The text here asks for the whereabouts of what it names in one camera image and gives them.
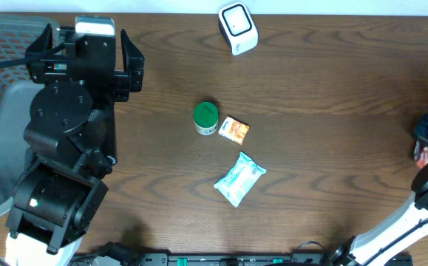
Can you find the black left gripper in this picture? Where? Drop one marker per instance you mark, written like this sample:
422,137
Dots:
122,80

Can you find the red chocolate wafer pack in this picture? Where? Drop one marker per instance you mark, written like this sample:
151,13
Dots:
420,154

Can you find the green lid jar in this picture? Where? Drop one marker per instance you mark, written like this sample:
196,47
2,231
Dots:
206,118

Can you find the orange snack packet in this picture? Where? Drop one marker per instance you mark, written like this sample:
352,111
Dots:
234,130

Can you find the mint wet wipes pack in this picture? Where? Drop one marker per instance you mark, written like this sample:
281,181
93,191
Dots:
240,179

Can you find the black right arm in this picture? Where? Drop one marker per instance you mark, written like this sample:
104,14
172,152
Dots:
398,231

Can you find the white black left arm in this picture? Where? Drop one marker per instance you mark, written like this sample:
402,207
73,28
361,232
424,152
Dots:
72,138

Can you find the grey plastic basket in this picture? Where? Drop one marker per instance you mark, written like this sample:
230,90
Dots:
16,93

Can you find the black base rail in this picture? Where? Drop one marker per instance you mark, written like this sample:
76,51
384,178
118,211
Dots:
162,259

